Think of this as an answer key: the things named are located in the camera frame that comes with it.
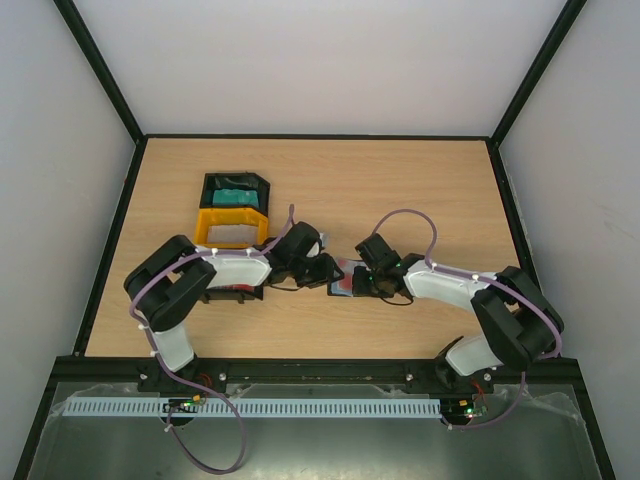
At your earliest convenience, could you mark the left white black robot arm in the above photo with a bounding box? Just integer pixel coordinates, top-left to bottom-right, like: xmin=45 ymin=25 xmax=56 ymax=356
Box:
xmin=124 ymin=220 xmax=344 ymax=373

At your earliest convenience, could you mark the yellow bin with white cards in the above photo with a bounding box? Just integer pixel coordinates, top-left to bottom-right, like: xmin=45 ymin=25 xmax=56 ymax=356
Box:
xmin=193 ymin=207 xmax=269 ymax=249

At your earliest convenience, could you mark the red white cards stack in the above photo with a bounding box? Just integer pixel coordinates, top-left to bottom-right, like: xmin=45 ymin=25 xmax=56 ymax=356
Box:
xmin=216 ymin=284 xmax=256 ymax=292

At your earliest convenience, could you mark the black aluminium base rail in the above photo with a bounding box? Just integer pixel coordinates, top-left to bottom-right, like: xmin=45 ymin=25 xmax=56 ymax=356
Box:
xmin=49 ymin=355 xmax=581 ymax=396

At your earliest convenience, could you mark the black cage frame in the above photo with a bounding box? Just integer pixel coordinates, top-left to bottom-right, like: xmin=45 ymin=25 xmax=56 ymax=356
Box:
xmin=13 ymin=0 xmax=615 ymax=479

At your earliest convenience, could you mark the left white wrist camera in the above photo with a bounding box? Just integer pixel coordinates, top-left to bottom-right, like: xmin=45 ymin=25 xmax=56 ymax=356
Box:
xmin=306 ymin=232 xmax=329 ymax=258

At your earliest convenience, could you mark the black bin with red cards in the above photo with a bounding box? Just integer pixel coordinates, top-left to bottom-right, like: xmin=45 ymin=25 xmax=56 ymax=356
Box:
xmin=200 ymin=286 xmax=264 ymax=304

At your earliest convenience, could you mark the light blue slotted cable duct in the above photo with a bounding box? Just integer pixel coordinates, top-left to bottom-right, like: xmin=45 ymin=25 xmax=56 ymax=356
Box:
xmin=62 ymin=397 xmax=441 ymax=419

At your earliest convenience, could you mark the red white credit card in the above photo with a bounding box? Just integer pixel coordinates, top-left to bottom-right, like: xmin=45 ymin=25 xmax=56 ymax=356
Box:
xmin=333 ymin=258 xmax=364 ymax=296

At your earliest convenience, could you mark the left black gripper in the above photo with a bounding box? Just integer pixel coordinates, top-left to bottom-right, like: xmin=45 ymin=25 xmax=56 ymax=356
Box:
xmin=289 ymin=252 xmax=344 ymax=288

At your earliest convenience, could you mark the black card holder wallet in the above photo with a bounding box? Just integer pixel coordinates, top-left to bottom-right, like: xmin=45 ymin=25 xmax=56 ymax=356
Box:
xmin=327 ymin=257 xmax=366 ymax=297

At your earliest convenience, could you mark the teal cards stack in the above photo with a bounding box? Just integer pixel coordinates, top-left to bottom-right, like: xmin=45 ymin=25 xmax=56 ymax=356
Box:
xmin=211 ymin=188 xmax=260 ymax=208

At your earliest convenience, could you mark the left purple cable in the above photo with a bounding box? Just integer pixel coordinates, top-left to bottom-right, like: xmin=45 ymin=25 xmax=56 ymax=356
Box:
xmin=129 ymin=202 xmax=296 ymax=359

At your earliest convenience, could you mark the black bin with teal cards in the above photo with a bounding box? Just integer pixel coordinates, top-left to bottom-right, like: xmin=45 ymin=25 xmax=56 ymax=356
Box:
xmin=199 ymin=172 xmax=271 ymax=216

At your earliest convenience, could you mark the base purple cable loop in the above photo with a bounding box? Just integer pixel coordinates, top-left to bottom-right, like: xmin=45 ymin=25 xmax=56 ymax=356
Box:
xmin=162 ymin=387 xmax=249 ymax=475

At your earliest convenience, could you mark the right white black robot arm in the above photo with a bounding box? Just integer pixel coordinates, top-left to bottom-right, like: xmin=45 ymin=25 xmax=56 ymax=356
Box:
xmin=352 ymin=233 xmax=564 ymax=392

